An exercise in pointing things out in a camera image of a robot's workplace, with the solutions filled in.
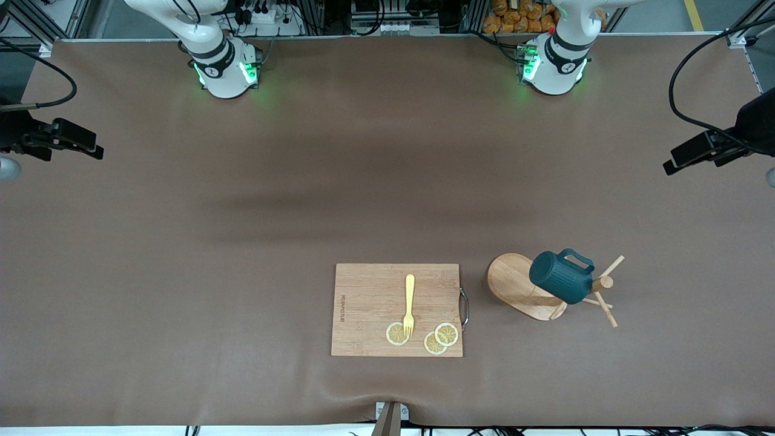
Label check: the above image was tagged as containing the dark teal mug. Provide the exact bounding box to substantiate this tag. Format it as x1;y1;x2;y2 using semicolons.
529;248;596;305

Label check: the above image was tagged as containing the wooden mug tree rack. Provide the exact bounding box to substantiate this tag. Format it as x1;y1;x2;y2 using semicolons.
487;253;625;329

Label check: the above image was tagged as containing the white power strip with plugs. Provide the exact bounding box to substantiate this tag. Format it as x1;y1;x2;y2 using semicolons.
233;0;303;37

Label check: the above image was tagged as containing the brown table mat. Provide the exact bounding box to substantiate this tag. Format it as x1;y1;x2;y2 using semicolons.
0;33;775;428

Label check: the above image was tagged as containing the yellow plastic fork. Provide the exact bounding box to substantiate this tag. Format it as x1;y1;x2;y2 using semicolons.
403;274;417;339

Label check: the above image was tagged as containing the white socket strip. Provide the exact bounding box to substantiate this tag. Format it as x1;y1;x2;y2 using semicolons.
351;18;441;36

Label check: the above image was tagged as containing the bamboo cutting board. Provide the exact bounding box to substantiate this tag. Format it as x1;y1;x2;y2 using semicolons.
331;263;470;358

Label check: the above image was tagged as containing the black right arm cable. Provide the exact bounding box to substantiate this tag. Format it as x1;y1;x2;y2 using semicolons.
0;38;78;111

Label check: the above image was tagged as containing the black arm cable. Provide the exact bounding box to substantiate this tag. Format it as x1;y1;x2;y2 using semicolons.
668;15;775;152
0;38;78;111

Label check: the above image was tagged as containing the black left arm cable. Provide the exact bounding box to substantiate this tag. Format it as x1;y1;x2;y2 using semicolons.
668;15;775;152

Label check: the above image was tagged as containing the aluminium frame profile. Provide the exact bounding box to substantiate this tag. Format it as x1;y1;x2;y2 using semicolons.
0;0;91;58
724;0;775;49

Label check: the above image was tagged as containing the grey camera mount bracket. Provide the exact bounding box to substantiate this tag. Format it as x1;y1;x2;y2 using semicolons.
374;401;410;436

